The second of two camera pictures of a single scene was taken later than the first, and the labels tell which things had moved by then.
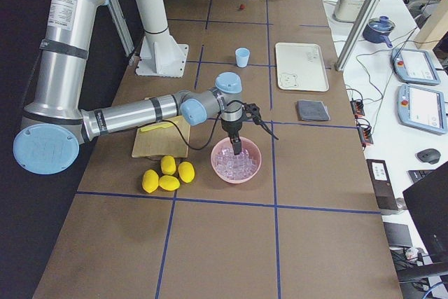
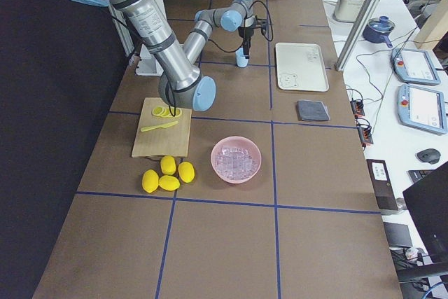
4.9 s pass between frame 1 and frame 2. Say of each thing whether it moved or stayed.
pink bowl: stayed
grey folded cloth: stayed
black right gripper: moved
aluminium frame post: stayed
